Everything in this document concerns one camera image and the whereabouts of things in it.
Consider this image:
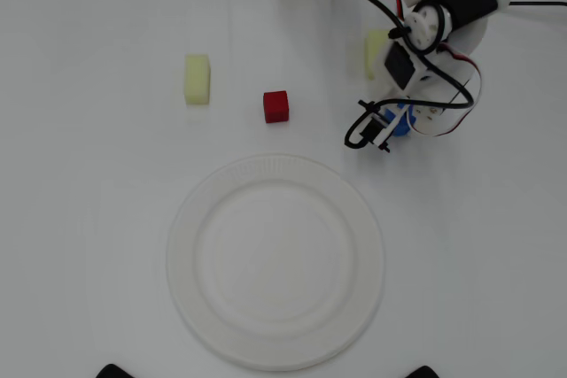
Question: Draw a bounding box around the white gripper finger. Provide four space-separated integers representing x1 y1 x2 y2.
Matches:
375 105 411 147
409 103 470 136

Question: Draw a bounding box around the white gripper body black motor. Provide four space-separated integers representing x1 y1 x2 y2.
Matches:
374 40 470 107

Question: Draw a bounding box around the blue round block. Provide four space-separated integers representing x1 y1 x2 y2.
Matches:
381 103 418 138

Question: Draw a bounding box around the pale yellow sponge block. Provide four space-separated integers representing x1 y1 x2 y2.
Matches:
183 53 213 107
363 29 393 81

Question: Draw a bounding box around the red cube block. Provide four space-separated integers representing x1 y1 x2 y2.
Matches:
262 89 291 124

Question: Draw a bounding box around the white paper plate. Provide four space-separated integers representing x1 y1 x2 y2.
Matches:
166 152 385 373

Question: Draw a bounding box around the black stand foot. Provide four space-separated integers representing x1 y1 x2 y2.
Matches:
96 363 134 378
406 364 447 378

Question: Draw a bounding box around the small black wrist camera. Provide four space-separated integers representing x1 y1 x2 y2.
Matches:
357 98 394 154

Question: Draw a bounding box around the red white servo wire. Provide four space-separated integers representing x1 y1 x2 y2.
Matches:
384 0 484 138

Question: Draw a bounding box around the black cable on table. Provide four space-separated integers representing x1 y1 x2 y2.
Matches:
508 0 567 8

